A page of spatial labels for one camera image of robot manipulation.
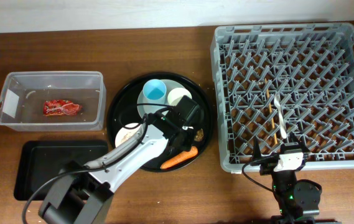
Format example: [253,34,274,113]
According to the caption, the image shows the orange carrot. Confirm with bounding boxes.
[161,146,198,170]

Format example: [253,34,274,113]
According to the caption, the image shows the grey dishwasher rack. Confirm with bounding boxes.
[210,22,354,174]

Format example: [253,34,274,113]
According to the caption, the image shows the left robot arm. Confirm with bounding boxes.
[39,111,203,223]

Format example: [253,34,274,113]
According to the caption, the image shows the blue cup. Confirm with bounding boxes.
[142,79,167,104]

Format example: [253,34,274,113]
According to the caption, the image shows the pink bowl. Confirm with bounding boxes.
[114,123,141,147]

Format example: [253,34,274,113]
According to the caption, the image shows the black rectangular tray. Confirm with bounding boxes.
[14,140,108,201]

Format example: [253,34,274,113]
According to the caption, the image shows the light grey plate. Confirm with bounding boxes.
[137,79,186,117]

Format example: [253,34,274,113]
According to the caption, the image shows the clear plastic bin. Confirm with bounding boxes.
[0,71,106,131]

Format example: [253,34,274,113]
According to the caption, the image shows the wooden chopstick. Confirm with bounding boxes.
[264,78,279,146]

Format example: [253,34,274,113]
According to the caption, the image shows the white cup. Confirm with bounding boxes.
[167,88,192,106]

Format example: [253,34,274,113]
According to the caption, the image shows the round black serving tray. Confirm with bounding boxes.
[107,72,213,172]

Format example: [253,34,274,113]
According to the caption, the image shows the rice and peanut scraps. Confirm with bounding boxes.
[120,129,136,143]

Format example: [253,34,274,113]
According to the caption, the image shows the white plastic fork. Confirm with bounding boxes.
[274,92,287,139]

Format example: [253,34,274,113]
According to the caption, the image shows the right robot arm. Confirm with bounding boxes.
[252,133,322,223]

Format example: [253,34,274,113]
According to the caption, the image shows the brown food scrap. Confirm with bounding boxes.
[194,129,204,142]

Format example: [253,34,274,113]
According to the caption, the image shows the red snack wrapper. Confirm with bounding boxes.
[43,100,82,116]

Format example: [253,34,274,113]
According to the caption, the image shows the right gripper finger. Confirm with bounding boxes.
[289,132,309,153]
[252,136,262,160]

